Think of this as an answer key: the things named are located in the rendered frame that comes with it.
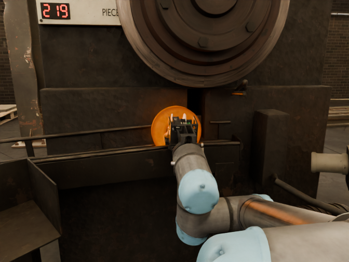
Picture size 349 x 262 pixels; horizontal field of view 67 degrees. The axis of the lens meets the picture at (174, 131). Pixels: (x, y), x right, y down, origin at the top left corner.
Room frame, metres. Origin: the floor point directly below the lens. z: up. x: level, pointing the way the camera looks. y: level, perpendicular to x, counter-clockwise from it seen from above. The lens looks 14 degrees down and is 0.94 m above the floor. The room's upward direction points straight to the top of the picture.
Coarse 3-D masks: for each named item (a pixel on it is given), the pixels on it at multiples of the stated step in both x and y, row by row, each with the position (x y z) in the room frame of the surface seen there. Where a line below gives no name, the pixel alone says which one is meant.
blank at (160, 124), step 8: (160, 112) 0.77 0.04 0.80; (168, 112) 0.77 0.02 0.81; (176, 112) 0.77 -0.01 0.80; (184, 112) 0.78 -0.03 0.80; (192, 112) 0.78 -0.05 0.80; (160, 120) 0.76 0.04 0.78; (192, 120) 0.78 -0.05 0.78; (152, 128) 0.76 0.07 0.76; (160, 128) 0.76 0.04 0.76; (200, 128) 0.78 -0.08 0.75; (152, 136) 0.76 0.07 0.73; (160, 136) 0.76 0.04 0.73; (160, 144) 0.76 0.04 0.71
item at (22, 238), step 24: (0, 168) 0.57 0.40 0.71; (24, 168) 0.60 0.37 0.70; (0, 192) 0.56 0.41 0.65; (24, 192) 0.60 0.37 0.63; (48, 192) 0.49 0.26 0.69; (0, 216) 0.54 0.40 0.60; (24, 216) 0.53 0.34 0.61; (48, 216) 0.51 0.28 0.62; (0, 240) 0.46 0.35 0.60; (24, 240) 0.45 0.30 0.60; (48, 240) 0.45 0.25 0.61
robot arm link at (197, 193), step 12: (192, 156) 0.52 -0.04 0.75; (180, 168) 0.50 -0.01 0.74; (192, 168) 0.48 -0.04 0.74; (204, 168) 0.49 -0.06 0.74; (180, 180) 0.48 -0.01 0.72; (192, 180) 0.45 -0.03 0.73; (204, 180) 0.45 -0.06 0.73; (180, 192) 0.46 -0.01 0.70; (192, 192) 0.44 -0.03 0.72; (204, 192) 0.44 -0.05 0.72; (216, 192) 0.44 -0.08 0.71; (180, 204) 0.48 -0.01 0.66; (192, 204) 0.44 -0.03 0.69; (204, 204) 0.44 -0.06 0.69
